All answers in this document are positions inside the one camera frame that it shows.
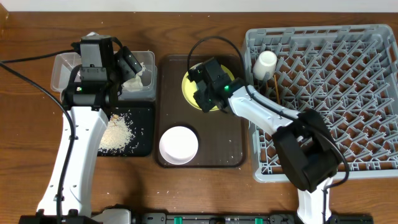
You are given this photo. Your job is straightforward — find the white napkin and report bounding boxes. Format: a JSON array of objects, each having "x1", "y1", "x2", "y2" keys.
[{"x1": 123, "y1": 62, "x2": 146, "y2": 92}]

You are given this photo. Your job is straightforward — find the pink bowl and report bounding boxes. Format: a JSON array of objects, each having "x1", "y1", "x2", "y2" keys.
[{"x1": 159, "y1": 126, "x2": 199, "y2": 165}]

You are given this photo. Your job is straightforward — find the white cup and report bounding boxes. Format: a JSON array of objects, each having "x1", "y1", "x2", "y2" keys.
[{"x1": 252, "y1": 51, "x2": 277, "y2": 81}]

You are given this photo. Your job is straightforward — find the wooden chopstick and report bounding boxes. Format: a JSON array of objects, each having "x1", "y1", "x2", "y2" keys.
[{"x1": 274, "y1": 74, "x2": 280, "y2": 105}]

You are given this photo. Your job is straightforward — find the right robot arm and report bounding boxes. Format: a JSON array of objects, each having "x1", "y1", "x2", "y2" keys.
[{"x1": 188, "y1": 68, "x2": 344, "y2": 223}]

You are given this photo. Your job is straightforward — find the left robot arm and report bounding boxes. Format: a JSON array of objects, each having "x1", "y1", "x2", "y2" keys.
[{"x1": 19, "y1": 44, "x2": 133, "y2": 223}]

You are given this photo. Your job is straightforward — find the grey dishwasher rack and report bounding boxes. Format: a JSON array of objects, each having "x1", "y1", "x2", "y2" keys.
[{"x1": 243, "y1": 24, "x2": 397, "y2": 179}]

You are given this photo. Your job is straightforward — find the clear plastic bin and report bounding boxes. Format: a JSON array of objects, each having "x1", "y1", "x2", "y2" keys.
[{"x1": 51, "y1": 51, "x2": 157, "y2": 101}]

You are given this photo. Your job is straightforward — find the brown serving tray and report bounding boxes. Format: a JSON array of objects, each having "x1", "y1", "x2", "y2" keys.
[{"x1": 155, "y1": 55, "x2": 246, "y2": 168}]

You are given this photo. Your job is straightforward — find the pile of rice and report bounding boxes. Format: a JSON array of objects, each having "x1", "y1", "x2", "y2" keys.
[{"x1": 98, "y1": 113, "x2": 143, "y2": 156}]

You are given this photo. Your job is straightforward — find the black plastic bin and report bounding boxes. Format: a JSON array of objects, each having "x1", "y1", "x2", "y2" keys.
[{"x1": 102, "y1": 101, "x2": 155, "y2": 157}]

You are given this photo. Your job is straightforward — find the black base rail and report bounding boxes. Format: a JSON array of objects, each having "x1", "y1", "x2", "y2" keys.
[{"x1": 135, "y1": 213, "x2": 374, "y2": 224}]

